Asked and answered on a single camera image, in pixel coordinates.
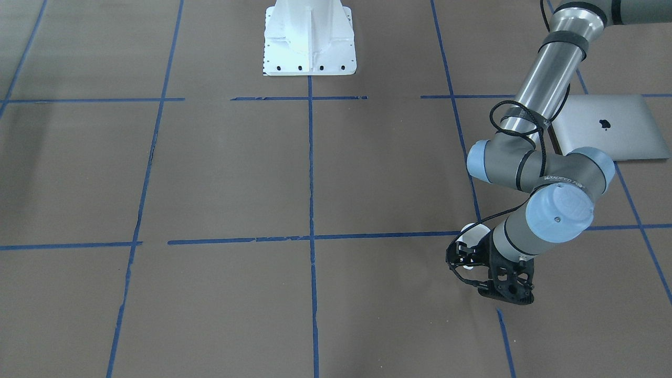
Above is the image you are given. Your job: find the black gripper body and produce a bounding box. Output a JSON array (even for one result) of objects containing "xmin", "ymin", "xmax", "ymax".
[{"xmin": 477, "ymin": 232, "xmax": 534, "ymax": 306}]

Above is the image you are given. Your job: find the white plastic cup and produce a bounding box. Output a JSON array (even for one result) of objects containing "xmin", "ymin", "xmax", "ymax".
[{"xmin": 457, "ymin": 223, "xmax": 490, "ymax": 270}]

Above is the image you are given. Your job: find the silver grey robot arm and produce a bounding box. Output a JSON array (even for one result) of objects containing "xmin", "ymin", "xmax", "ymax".
[{"xmin": 445, "ymin": 1, "xmax": 670, "ymax": 306}]

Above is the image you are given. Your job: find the silver closed laptop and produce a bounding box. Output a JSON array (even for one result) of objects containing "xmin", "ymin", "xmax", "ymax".
[{"xmin": 550, "ymin": 94, "xmax": 670, "ymax": 161}]

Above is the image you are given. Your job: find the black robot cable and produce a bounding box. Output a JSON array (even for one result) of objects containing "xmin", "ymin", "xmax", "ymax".
[{"xmin": 449, "ymin": 0, "xmax": 573, "ymax": 289}]

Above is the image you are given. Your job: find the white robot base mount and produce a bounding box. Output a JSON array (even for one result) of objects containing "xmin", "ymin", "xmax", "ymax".
[{"xmin": 262, "ymin": 1, "xmax": 358, "ymax": 76}]

